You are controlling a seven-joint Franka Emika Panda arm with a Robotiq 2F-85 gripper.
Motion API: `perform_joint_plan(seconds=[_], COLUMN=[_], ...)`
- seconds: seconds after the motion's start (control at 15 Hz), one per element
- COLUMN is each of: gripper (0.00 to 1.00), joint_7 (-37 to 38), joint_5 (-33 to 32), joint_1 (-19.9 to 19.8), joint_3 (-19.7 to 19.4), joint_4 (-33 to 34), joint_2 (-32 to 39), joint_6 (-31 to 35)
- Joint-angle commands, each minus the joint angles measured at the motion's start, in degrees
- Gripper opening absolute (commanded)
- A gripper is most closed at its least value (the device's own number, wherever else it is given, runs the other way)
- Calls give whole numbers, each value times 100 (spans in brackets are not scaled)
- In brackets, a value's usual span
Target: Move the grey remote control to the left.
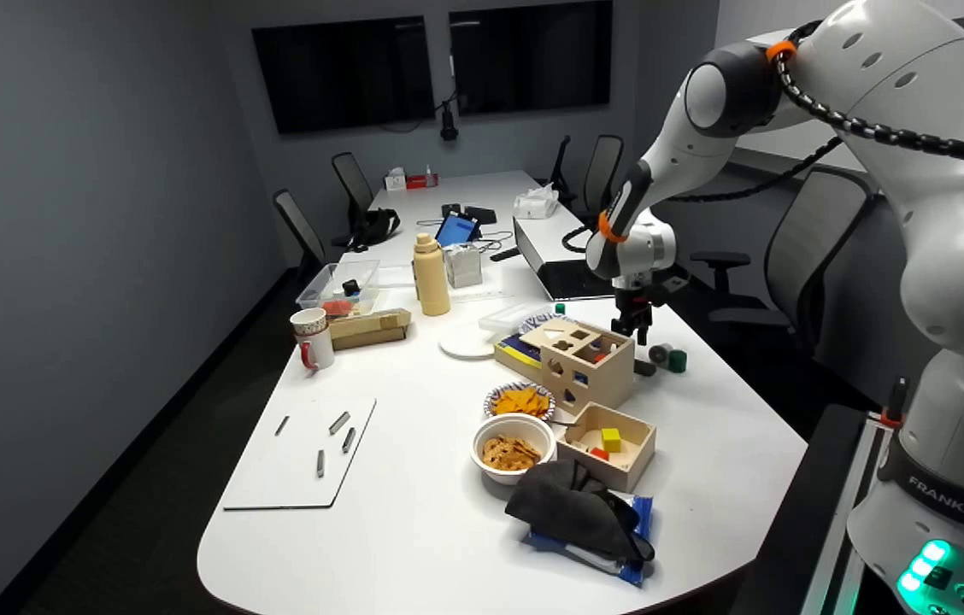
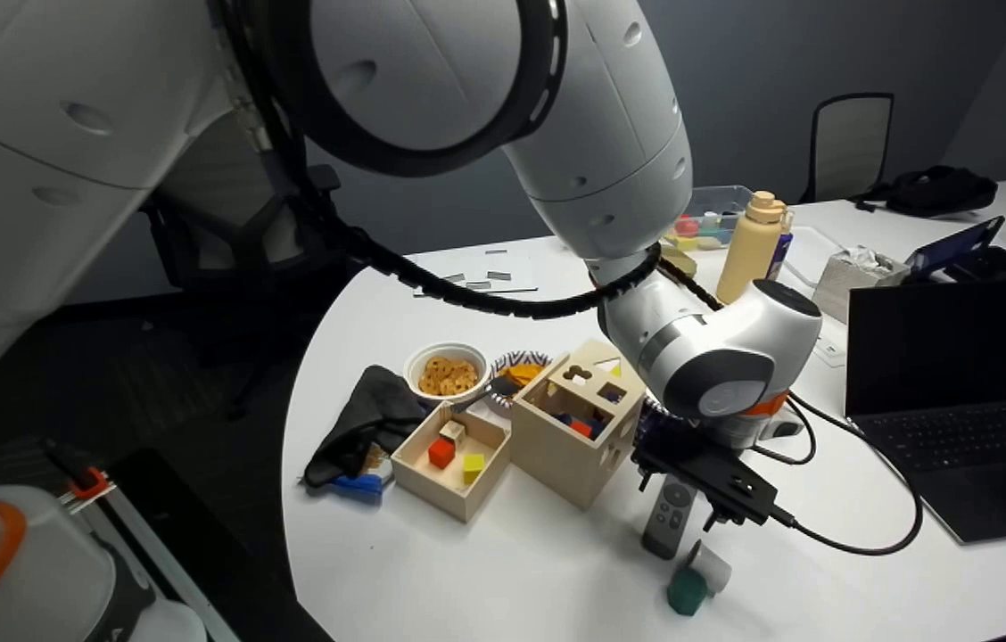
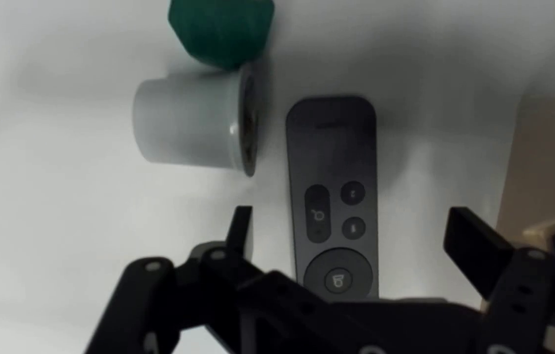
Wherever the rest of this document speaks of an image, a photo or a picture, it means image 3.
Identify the green faceted object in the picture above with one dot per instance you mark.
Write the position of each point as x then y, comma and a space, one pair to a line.
221, 29

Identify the grey remote control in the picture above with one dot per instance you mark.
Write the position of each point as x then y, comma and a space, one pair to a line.
332, 196

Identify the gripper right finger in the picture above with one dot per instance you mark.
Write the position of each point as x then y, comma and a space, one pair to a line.
513, 275

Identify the grey cup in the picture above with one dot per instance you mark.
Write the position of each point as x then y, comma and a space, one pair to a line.
194, 123

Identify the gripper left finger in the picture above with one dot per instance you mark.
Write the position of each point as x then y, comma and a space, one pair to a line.
218, 290

